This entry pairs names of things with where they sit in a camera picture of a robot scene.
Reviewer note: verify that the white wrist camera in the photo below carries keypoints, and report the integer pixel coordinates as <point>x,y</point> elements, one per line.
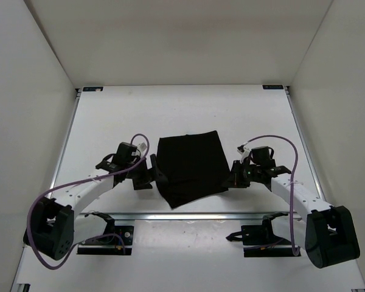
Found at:
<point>142,148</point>
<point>244,151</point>

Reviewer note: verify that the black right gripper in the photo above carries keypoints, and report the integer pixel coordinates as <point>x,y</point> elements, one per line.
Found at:
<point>234,180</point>

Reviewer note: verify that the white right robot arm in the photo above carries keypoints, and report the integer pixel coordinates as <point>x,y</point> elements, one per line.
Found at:
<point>325,232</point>

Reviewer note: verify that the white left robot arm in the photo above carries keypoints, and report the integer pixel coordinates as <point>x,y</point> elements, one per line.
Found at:
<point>55,225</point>

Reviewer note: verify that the black skirt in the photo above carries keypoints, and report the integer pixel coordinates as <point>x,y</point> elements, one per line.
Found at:
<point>195,166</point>

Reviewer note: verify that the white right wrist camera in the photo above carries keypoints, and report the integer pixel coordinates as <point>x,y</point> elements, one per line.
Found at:
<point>244,151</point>

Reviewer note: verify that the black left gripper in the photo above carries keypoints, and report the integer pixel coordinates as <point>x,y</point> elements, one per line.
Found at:
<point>155,173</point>

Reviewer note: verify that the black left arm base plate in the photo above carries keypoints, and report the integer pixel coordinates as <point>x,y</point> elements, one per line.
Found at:
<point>116,240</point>

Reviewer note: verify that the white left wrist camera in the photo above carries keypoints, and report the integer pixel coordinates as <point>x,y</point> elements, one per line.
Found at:
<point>142,148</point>

